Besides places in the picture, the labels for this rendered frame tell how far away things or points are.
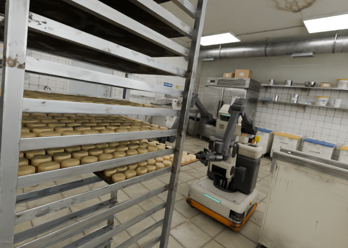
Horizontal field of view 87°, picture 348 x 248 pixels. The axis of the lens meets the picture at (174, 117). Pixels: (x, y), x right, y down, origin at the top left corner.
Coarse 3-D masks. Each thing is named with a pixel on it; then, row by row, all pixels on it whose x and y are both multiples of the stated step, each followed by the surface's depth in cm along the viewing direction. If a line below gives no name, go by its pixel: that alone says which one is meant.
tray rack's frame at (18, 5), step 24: (24, 0) 35; (24, 24) 36; (24, 48) 36; (24, 72) 37; (0, 120) 37; (0, 144) 36; (0, 168) 37; (0, 192) 37; (0, 216) 38; (0, 240) 39
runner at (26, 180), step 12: (132, 156) 67; (144, 156) 72; (156, 156) 78; (60, 168) 49; (72, 168) 51; (84, 168) 54; (96, 168) 57; (108, 168) 60; (24, 180) 43; (36, 180) 45; (48, 180) 47
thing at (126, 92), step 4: (128, 76) 109; (124, 92) 111; (128, 92) 112; (124, 96) 111; (128, 96) 112; (112, 192) 117; (116, 192) 118; (112, 196) 117; (108, 220) 120; (112, 220) 120; (108, 244) 121
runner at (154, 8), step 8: (128, 0) 58; (136, 0) 57; (144, 0) 59; (152, 0) 61; (144, 8) 62; (152, 8) 62; (160, 8) 65; (160, 16) 66; (168, 16) 68; (168, 24) 72; (176, 24) 72; (184, 24) 76; (184, 32) 78; (192, 32) 81
